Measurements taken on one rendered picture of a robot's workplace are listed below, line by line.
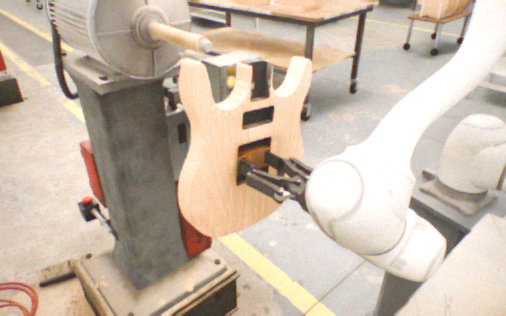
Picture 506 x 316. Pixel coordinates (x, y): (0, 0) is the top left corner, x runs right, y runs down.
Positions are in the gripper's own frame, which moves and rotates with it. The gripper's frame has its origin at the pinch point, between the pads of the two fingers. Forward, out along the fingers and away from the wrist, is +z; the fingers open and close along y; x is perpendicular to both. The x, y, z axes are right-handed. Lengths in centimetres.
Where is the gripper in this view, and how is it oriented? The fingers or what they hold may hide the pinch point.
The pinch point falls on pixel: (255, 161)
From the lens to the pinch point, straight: 83.3
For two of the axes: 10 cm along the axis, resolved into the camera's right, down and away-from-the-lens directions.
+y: 7.4, -2.5, 6.2
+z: -6.6, -3.7, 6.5
